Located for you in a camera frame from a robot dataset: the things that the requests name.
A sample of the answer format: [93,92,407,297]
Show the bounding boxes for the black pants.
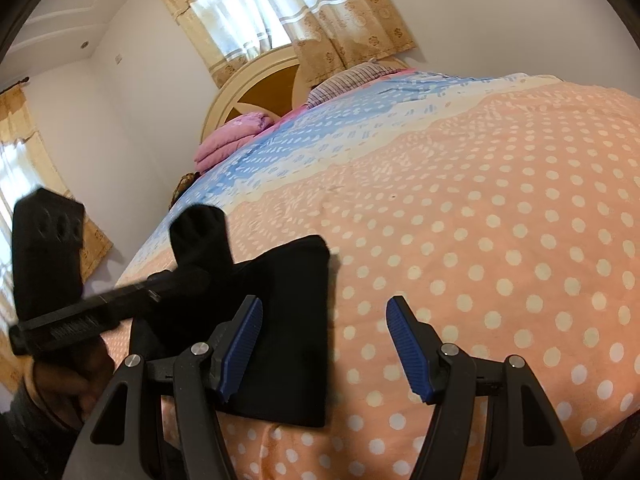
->
[127,204,331,429]

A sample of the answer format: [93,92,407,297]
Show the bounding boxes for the person's left hand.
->
[24,336,115,429]

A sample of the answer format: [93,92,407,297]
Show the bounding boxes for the beige side window curtain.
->
[1,84,113,393]

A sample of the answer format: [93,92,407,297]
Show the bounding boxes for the polka dot bed cover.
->
[102,70,640,480]

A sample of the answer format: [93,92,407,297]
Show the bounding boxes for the folded pink blanket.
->
[194,112,274,174]

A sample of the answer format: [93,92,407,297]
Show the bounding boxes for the cream wooden headboard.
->
[200,43,411,144]

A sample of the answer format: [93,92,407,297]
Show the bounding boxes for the beige curtain behind headboard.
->
[162,0,416,87]

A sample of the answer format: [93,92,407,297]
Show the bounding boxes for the striped pillow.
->
[306,61,398,108]

